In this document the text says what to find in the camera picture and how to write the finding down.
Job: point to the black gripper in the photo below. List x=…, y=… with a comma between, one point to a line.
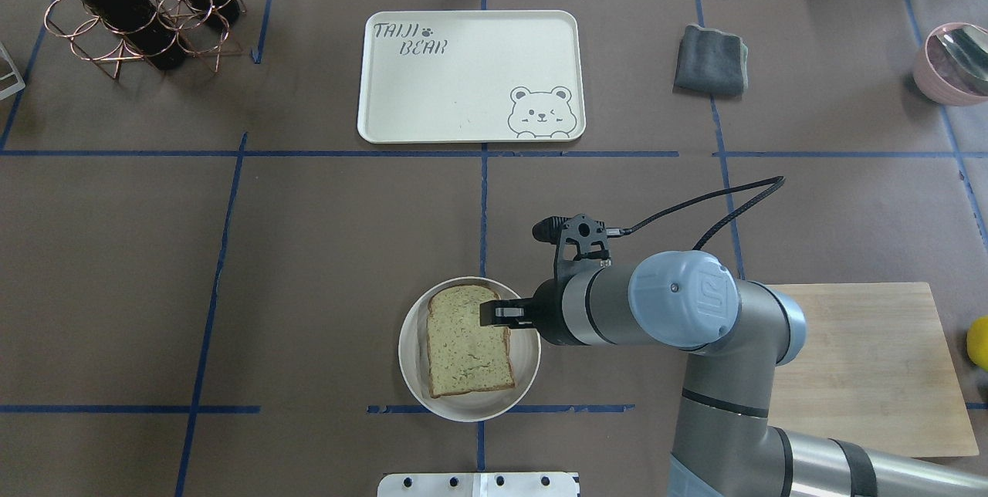
x=546, y=312

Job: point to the bread slice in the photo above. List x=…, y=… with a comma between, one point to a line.
x=465, y=356

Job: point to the copper wire bottle rack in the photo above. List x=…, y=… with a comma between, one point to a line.
x=94, y=42

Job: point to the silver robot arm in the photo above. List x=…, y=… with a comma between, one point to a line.
x=736, y=333

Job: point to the pink bowl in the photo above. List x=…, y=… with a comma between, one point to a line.
x=935, y=77

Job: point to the wooden cutting board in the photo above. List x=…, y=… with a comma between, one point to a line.
x=875, y=370

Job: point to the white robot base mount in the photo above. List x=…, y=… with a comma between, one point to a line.
x=480, y=484

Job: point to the metal scoop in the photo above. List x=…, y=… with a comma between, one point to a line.
x=966, y=50

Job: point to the yellow lemon upper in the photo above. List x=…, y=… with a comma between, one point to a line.
x=976, y=342

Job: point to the white wire cup rack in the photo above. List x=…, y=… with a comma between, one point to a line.
x=12, y=82

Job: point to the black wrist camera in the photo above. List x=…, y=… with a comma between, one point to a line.
x=581, y=244

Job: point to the grey folded cloth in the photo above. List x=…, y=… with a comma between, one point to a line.
x=712, y=61

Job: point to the cream bear tray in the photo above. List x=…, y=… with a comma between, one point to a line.
x=461, y=76

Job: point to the white round plate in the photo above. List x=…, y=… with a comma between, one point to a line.
x=524, y=354

